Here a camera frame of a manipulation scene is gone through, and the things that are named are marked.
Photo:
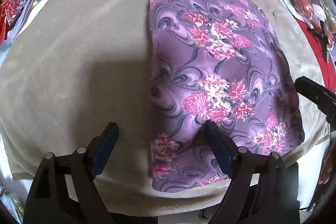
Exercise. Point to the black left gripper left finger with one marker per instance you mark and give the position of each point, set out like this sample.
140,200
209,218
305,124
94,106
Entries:
63,189

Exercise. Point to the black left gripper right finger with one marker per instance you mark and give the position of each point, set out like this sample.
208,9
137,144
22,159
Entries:
262,189

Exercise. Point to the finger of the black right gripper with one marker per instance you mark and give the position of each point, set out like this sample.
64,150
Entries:
321,96

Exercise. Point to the purple floral garment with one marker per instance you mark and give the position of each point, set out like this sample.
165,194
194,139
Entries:
219,61

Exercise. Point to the black scissors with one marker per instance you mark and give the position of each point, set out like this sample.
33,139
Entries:
322,35

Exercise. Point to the doll in plastic bag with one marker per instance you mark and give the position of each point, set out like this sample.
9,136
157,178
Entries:
316,12

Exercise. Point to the beige blanket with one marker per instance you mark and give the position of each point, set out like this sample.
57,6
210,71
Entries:
81,64

